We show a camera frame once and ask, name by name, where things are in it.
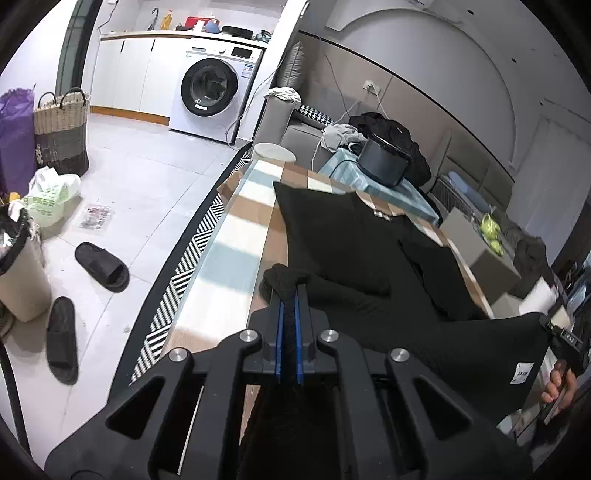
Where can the red box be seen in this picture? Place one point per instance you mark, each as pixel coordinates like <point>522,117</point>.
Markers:
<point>198,23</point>

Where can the dark glass door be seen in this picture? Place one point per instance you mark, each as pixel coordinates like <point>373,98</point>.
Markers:
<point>76,50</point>

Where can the white cloth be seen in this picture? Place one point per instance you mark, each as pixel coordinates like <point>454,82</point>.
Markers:
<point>284,94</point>

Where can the grey white clothes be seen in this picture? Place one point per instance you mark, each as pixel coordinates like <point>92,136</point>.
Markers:
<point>341,136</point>

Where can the light blue striped cloth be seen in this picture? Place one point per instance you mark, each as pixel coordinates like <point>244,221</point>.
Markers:
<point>411,198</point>

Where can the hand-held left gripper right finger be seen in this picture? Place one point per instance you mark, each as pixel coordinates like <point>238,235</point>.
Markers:
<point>299,344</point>

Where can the black bag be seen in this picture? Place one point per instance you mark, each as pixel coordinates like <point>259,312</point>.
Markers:
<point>238,31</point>

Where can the black white zigzag rug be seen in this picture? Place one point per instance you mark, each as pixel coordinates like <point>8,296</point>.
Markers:
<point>184,277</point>

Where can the black slipper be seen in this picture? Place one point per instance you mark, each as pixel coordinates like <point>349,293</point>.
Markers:
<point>62,339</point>
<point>101,267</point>

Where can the beige trash bin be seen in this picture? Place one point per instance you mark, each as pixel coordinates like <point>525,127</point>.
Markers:
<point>21,281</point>

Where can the white base cabinet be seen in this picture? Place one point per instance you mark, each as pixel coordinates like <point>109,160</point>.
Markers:
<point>127,69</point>

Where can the grey sofa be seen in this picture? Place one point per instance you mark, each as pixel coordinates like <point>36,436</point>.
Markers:
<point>298,138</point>

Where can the pale blue cushion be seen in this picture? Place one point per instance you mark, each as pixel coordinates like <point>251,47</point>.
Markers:
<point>468,189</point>

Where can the printed leaflet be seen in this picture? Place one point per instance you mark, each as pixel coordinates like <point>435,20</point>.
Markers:
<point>96,217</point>

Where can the black knit garment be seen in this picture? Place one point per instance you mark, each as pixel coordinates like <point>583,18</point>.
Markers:
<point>341,249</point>

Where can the brown blue checked tablecloth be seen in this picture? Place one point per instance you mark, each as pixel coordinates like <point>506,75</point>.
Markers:
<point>240,258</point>

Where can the white paper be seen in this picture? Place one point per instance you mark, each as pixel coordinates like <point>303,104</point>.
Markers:
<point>538,297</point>

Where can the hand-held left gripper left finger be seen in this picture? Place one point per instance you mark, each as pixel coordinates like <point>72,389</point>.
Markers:
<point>279,344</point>

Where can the purple bag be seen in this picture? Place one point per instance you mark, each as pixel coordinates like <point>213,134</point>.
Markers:
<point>14,134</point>

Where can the grey pillow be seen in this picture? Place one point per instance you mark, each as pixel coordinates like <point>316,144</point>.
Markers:
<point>292,64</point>

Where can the houndstooth pillow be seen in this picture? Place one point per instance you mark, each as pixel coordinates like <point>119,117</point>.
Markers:
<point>314,115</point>

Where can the white green plastic bag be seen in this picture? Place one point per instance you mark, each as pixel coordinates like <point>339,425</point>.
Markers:
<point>48,194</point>

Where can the dark grey clothes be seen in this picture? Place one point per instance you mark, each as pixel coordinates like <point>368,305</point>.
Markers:
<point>531,263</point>

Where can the cardboard box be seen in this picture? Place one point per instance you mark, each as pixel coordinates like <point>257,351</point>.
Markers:
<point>480,258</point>

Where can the yellow green cloth bundle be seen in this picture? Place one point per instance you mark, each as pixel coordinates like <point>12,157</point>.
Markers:
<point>491,230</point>

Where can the wall power outlet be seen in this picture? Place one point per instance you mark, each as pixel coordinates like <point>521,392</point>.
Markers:
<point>371,86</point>

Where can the black clothes pile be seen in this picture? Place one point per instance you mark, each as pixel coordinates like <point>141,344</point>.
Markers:
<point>401,134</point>

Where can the black faucet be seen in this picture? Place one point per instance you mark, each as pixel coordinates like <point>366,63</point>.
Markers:
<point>154,16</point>

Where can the round white stool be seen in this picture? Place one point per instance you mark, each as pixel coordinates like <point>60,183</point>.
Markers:
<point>274,152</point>

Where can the yellow bottle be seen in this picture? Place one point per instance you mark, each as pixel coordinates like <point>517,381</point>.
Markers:
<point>167,21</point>

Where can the person's right hand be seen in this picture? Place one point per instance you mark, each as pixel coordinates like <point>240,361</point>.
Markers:
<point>561,390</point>

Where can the black storage bin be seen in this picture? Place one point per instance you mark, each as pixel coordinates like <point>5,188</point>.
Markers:
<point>383,161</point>

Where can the woven laundry basket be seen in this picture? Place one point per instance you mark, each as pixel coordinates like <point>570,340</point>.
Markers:
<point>62,134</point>

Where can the white washing machine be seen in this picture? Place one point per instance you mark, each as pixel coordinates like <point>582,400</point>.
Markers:
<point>217,83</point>

